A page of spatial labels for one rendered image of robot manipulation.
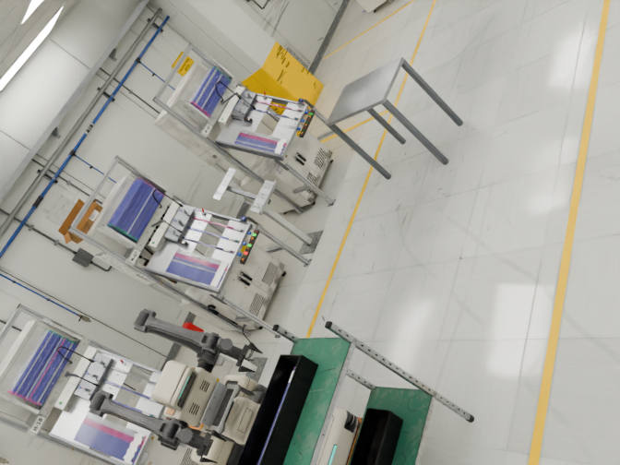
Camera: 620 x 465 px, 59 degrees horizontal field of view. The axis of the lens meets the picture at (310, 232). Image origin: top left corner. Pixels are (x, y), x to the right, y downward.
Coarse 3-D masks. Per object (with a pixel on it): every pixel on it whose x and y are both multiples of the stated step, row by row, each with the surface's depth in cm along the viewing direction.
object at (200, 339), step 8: (152, 312) 273; (152, 320) 270; (160, 320) 270; (136, 328) 271; (144, 328) 269; (152, 328) 271; (160, 328) 268; (168, 328) 267; (176, 328) 267; (184, 328) 267; (176, 336) 268; (184, 336) 265; (192, 336) 264; (200, 336) 264; (208, 336) 264; (216, 336) 264; (200, 344) 262; (208, 344) 262
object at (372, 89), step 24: (384, 72) 431; (408, 72) 429; (360, 96) 440; (384, 96) 407; (432, 96) 441; (336, 120) 450; (384, 120) 497; (408, 120) 419; (456, 120) 454; (432, 144) 432
